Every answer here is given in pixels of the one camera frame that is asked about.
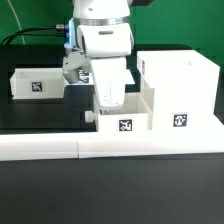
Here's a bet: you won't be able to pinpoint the white front drawer tray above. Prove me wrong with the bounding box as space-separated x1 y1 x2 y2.
85 93 153 133

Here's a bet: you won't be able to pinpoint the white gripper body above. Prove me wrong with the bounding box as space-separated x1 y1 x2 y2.
91 57 128 109

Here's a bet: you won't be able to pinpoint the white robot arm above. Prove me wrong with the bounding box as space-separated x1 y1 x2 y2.
62 0 153 111

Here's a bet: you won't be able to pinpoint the white drawer cabinet box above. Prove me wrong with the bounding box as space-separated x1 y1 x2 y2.
137 50 222 130

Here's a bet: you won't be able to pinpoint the white drawer tray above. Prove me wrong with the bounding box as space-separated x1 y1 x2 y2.
85 93 153 133
10 68 66 100

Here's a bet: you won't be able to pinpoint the white fiducial marker sheet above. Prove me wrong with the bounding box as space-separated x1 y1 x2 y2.
62 68 135 85

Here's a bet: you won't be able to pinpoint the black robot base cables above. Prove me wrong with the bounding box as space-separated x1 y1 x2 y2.
0 23 70 46

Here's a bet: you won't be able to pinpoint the white cable on backdrop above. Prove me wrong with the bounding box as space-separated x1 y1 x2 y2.
5 0 26 46

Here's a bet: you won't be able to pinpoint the white L-shaped foam fence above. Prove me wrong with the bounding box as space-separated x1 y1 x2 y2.
0 115 224 162

